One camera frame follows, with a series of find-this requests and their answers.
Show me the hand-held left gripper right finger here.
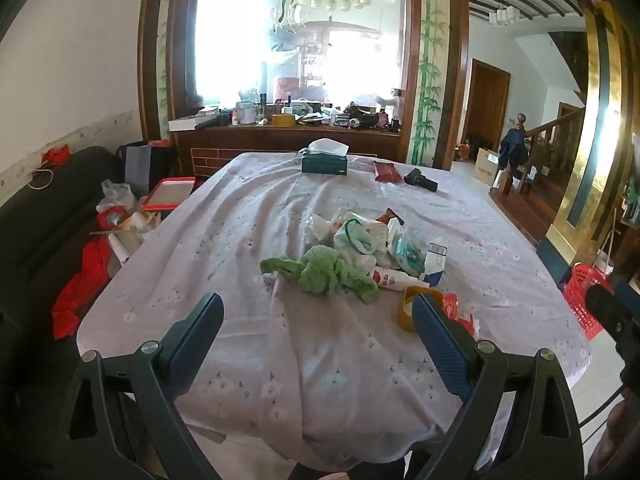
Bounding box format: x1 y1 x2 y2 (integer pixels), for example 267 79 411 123
411 292 586 480

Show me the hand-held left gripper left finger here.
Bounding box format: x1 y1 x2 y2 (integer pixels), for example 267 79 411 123
57 291 226 480

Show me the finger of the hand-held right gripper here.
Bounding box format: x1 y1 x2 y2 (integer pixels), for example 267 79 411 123
585 284 615 328

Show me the red plastic basket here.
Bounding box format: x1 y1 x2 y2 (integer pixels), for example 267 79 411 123
562 262 616 342

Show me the white bottle with red label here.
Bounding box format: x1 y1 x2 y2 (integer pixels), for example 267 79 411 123
370 269 431 292

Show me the teal plastic packet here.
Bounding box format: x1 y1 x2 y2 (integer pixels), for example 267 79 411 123
390 227 428 276

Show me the person's right forearm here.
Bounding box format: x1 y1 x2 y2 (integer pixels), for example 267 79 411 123
587 400 640 479

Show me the red and white packet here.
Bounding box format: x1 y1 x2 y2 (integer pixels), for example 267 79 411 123
442 292 481 337

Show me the yellow tape roll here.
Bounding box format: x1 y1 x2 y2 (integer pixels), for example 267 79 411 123
397 285 443 334

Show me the broom with dustpan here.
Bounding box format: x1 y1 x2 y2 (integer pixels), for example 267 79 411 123
597 205 621 273

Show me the small white box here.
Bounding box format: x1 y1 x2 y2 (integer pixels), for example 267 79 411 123
424 242 448 274

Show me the red cloth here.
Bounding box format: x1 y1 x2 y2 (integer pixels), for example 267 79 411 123
51 237 113 341

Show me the wooden staircase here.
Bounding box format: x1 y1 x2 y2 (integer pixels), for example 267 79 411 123
487 105 588 248

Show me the white plastic bag green print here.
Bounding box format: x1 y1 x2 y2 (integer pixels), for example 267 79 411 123
332 212 391 267

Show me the green fluffy cloth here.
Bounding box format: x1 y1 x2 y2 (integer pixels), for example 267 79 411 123
260 245 381 306

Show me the pink floral tablecloth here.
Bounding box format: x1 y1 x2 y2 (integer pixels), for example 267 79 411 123
75 150 593 466

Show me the red shallow box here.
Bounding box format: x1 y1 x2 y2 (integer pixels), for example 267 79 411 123
141 176 197 211

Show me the black massage gun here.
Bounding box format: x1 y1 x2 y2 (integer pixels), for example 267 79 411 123
404 168 440 193

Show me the clear plastic bag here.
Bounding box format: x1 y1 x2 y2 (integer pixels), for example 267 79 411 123
96 180 138 216

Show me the dark jacket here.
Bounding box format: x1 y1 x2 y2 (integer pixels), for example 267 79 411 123
498 127 530 181

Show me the cardboard box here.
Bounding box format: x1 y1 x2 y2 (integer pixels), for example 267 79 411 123
472 147 501 184

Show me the dark red flat packet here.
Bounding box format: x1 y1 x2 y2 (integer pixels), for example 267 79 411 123
372 160 403 182

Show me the grey paper bag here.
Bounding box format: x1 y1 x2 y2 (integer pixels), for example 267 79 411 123
117 141 177 198

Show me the gold and black pillar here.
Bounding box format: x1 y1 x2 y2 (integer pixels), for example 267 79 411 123
545 0 640 271

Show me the black sofa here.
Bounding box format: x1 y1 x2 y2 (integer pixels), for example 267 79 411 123
0 146 151 346

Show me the dark green tissue box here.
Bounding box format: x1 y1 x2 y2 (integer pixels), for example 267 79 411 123
299 138 350 177

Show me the cluttered wooden counter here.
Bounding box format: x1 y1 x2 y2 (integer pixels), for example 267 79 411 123
169 105 403 178

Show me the brown wooden door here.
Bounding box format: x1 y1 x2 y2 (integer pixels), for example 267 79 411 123
465 58 511 157

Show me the bamboo painted panel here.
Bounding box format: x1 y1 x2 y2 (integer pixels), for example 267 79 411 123
409 0 451 166

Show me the small white ceiling lamp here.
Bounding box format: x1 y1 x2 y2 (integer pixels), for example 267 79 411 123
489 5 522 28

